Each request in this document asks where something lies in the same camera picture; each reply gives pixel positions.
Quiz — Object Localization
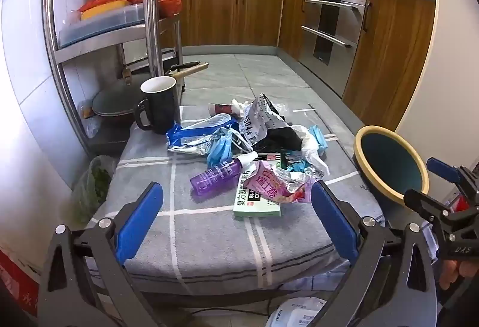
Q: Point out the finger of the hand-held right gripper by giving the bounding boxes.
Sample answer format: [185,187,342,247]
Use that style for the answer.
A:
[403,188,451,227]
[427,157,473,186]

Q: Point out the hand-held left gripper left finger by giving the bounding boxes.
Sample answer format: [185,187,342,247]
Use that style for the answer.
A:
[37,181,165,327]

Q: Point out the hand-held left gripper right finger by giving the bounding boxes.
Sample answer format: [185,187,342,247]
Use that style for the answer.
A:
[310,180,438,327]

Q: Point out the teal bin with beige rim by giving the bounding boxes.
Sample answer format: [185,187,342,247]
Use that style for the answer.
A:
[354,125,431,208]

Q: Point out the green medicine box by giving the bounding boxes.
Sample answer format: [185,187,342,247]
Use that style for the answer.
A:
[233,152,285,218]

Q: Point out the pink wrapper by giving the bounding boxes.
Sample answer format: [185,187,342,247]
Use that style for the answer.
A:
[243,159,319,205]

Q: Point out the black plastic bag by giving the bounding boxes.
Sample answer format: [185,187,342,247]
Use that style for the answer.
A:
[254,124,304,153]

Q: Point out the blue face mask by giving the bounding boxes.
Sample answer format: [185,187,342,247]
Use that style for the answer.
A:
[207,127,241,168]

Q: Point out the black white bag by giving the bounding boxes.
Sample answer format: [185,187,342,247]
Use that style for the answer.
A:
[239,93,296,146]

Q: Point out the person's right hand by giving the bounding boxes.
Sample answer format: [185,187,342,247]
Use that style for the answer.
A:
[439,259,479,292]

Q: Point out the bag of green vegetables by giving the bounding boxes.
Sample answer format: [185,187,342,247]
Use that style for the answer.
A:
[71,155,118,225]

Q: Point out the translucent plastic bag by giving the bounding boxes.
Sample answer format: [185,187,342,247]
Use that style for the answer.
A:
[292,125,331,177]

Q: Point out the grey checked blanket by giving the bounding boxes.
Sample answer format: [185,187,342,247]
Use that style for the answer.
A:
[84,102,386,294]

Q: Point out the purple spray bottle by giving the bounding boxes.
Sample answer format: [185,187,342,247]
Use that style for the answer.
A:
[190,151,259,196]

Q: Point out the blue tissue packet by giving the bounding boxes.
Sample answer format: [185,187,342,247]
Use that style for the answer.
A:
[307,125,330,153]

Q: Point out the white wipes package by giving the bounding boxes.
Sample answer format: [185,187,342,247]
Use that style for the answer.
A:
[266,297,330,327]

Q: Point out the blue and white packaging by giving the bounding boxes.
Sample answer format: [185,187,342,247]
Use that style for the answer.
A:
[166,113,240,154]

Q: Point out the black mug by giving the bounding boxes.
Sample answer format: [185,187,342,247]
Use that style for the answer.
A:
[134,76,183,135]

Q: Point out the pan with dark lid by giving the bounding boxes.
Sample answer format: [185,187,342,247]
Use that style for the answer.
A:
[92,82,146,127]

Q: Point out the red cardboard box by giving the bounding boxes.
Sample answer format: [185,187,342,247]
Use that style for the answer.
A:
[0,246,40,317]

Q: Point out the white and red tube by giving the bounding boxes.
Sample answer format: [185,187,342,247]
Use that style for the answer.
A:
[207,102,244,116]

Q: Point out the crumpled white tissue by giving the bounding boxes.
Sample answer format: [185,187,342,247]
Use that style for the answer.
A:
[231,99,251,119]

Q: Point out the steel oven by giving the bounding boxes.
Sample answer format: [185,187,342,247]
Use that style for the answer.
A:
[299,0,369,97]

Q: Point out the clear storage box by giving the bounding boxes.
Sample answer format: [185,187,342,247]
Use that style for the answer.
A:
[58,3,148,48]

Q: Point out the steel shelf rack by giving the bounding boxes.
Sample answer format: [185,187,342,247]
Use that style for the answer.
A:
[41,0,186,159]

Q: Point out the yellow flat item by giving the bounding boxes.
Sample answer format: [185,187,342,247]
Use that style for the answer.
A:
[80,1,130,21]

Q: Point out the red plastic bag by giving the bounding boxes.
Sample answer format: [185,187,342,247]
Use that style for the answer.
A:
[77,0,183,19]

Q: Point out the wooden kitchen cabinets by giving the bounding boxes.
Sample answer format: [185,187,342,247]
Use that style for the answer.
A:
[157,0,437,133]

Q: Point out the pan with wooden handle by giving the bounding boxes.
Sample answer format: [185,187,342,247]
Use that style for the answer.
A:
[165,62,209,81]

